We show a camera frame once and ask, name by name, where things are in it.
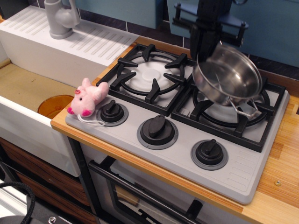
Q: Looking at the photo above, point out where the black braided cable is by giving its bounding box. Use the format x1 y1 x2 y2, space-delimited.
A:
0 182 36 224

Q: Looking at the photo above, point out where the white toy sink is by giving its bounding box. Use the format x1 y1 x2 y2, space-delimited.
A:
0 6 137 177

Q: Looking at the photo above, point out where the stainless steel pan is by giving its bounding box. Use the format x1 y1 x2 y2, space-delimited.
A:
192 43 263 118

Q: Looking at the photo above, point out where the oven door with black handle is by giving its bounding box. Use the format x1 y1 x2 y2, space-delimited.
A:
87 155 234 224

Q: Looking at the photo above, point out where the pink stuffed pig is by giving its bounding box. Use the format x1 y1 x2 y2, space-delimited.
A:
67 78 109 126

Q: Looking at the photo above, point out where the black left burner grate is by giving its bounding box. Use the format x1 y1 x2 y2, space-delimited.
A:
97 44 195 116

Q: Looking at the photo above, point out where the black stove knob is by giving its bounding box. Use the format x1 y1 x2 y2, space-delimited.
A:
191 139 228 171
137 115 178 150
96 100 129 127

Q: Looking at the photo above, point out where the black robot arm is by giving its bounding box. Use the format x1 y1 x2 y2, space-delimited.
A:
173 0 249 62

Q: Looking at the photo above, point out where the black right stove knob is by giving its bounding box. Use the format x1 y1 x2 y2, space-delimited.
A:
191 139 228 171

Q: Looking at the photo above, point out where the black left stove knob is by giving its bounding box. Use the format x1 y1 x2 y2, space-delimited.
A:
96 100 129 127

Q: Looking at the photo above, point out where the black middle stove knob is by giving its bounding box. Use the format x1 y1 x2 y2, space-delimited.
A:
137 115 178 150

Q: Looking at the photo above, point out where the orange plastic bowl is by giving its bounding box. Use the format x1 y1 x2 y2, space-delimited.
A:
37 95 73 119

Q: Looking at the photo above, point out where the wooden drawer cabinet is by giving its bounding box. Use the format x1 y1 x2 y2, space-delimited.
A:
0 139 99 224

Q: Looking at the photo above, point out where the grey toy stove top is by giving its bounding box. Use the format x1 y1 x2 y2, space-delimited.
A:
65 44 290 204

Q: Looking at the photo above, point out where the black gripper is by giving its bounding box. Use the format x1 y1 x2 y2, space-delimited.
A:
173 2 249 62

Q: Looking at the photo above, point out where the black burner grate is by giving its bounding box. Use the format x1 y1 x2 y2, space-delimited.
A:
97 44 195 116
171 77 287 152

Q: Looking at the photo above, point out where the black right burner grate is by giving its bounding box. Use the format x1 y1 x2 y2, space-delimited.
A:
171 77 287 152

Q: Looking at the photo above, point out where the grey toy faucet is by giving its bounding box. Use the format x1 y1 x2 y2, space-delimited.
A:
44 0 80 39

